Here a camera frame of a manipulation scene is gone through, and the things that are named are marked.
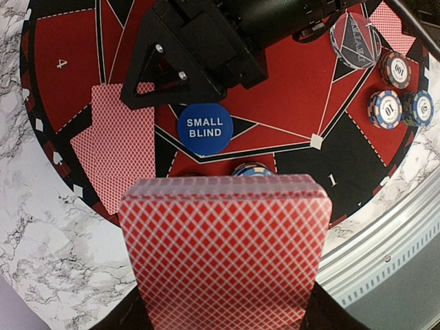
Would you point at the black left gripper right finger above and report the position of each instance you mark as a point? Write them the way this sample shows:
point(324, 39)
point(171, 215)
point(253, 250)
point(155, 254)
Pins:
point(324, 313)

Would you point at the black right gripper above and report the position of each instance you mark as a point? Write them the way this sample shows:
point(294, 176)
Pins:
point(195, 51)

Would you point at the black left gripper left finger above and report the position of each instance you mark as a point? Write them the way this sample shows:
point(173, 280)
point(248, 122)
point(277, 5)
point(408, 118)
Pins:
point(130, 313)

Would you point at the blue small blind button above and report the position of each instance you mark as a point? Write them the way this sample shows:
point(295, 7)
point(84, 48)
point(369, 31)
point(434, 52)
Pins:
point(205, 128)

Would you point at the red playing card deck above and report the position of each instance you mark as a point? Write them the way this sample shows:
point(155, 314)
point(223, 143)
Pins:
point(225, 252)

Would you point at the red brown poker chip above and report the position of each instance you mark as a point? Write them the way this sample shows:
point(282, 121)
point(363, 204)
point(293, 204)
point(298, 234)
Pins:
point(395, 70)

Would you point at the single red playing card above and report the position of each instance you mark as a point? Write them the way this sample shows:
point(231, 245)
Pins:
point(109, 189)

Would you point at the round red black poker mat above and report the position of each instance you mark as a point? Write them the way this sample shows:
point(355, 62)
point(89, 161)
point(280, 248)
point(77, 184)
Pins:
point(308, 117)

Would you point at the clear round dealer button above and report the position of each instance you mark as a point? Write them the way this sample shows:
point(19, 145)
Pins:
point(355, 41)

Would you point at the aluminium front rail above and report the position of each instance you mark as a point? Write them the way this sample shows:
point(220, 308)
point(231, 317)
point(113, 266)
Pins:
point(372, 257)

